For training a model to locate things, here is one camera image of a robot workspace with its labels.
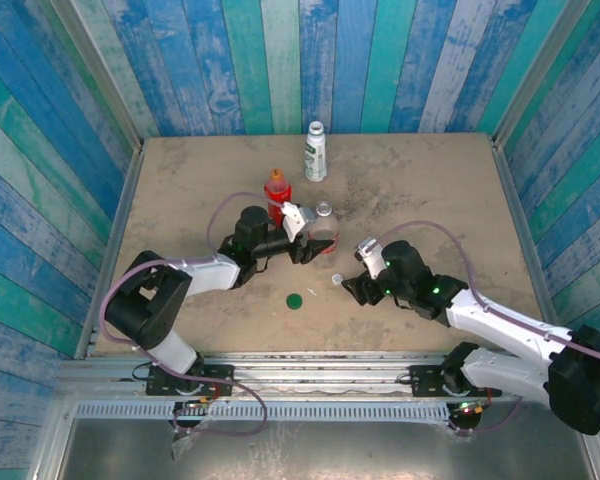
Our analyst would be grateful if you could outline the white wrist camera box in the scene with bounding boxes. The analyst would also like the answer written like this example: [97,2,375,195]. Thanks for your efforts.
[279,200,318,242]
[354,236,389,280]

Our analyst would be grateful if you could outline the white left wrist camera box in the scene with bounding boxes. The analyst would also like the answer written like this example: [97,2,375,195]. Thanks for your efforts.
[279,200,318,242]

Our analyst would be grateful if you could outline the clear cola bottle red label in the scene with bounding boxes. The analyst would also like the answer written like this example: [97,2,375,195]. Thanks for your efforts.
[307,199,342,256]

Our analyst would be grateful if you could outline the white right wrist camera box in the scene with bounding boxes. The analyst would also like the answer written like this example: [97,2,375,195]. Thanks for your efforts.
[354,236,389,280]

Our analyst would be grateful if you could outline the aluminium corner post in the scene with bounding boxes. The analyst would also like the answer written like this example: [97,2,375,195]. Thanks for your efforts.
[49,0,146,154]
[490,0,599,149]

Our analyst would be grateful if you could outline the steel sheet panel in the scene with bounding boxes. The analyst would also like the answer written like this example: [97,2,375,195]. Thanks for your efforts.
[54,417,599,480]

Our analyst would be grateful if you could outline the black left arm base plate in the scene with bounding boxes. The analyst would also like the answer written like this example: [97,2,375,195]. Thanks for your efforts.
[144,364,236,398]

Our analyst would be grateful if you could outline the red label tea bottle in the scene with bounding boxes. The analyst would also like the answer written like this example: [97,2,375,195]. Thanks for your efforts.
[263,168,294,229]

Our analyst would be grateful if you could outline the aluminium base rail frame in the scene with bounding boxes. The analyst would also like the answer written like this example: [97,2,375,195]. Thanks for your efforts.
[54,349,589,402]

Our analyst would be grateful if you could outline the grey slotted cable duct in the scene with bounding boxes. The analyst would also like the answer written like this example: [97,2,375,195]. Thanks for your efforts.
[73,402,454,425]

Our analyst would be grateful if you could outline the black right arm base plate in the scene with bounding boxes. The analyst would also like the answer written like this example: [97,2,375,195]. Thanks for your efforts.
[409,364,503,399]

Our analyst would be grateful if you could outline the small circuit board with LEDs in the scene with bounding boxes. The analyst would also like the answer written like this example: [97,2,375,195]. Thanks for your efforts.
[172,397,217,416]
[452,399,487,419]

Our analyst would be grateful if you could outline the white milk bottle green label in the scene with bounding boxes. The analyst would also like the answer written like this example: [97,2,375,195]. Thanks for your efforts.
[303,120,329,183]

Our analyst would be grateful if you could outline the aluminium table side rail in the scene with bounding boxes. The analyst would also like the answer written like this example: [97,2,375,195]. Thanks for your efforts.
[73,142,147,360]
[489,133,561,331]

